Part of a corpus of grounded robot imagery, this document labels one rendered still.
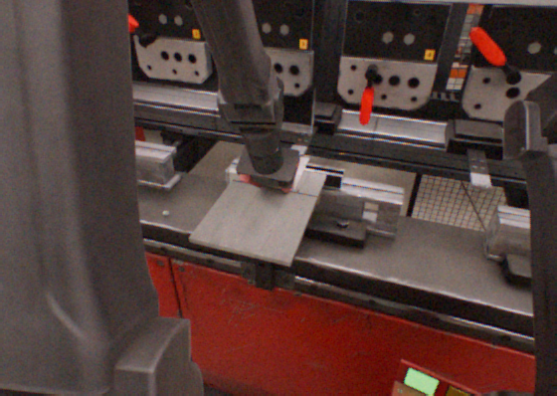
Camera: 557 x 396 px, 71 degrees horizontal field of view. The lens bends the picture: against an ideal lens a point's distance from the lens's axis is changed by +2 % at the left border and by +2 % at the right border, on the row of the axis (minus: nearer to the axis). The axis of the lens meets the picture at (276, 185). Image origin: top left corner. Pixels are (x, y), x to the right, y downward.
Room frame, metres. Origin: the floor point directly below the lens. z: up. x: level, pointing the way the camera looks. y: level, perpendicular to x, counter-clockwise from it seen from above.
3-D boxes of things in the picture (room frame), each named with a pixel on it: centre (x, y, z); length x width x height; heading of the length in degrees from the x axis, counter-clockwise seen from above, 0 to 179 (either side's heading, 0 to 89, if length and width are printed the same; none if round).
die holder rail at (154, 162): (0.89, 0.50, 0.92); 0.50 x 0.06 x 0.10; 72
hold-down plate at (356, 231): (0.65, -0.05, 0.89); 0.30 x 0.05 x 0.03; 72
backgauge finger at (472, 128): (0.75, -0.45, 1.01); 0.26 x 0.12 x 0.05; 162
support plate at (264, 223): (0.58, 0.02, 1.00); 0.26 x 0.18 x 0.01; 162
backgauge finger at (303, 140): (0.87, -0.08, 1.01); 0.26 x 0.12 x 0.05; 162
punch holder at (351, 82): (0.66, -0.19, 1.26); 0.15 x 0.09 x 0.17; 72
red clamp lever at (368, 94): (0.61, -0.15, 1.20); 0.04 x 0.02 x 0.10; 162
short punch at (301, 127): (0.72, -0.03, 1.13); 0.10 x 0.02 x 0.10; 72
